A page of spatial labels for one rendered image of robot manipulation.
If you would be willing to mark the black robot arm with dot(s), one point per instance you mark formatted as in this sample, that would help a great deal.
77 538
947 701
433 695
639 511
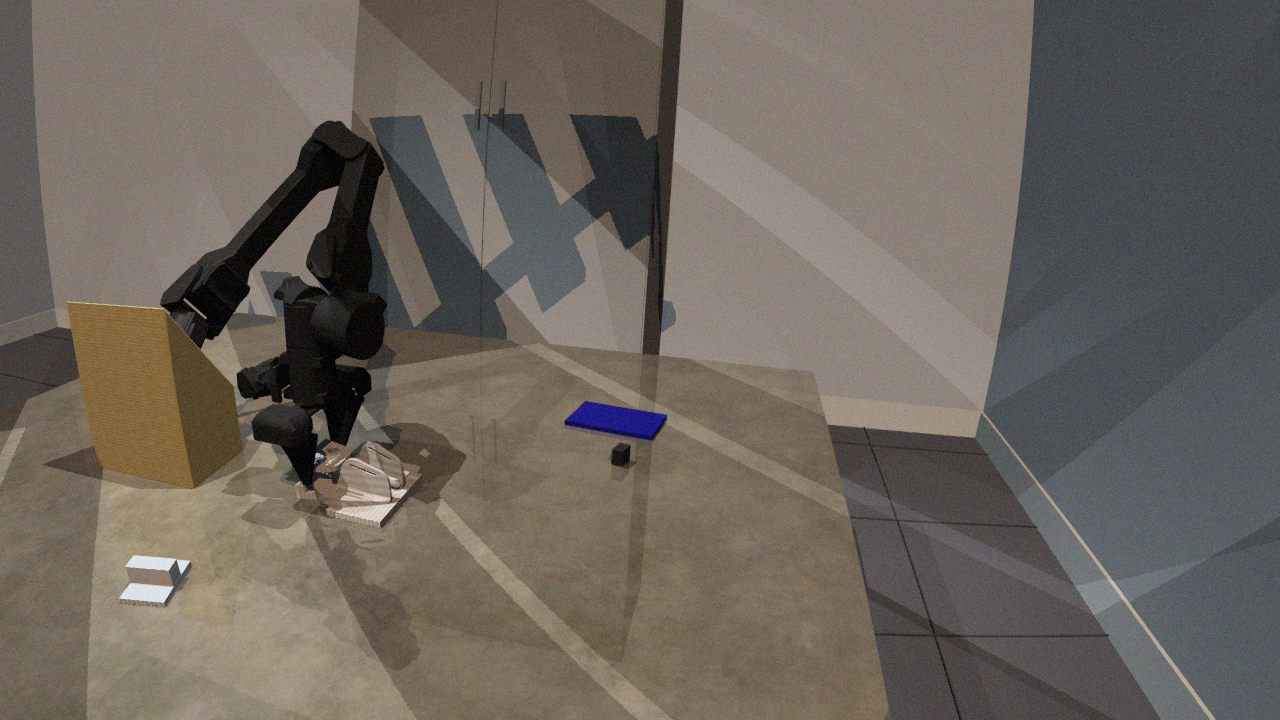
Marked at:
349 320

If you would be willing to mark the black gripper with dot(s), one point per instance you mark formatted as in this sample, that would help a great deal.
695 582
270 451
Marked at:
315 383

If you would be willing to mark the blue flat rectangular plate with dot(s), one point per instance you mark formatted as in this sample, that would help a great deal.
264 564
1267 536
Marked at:
618 420

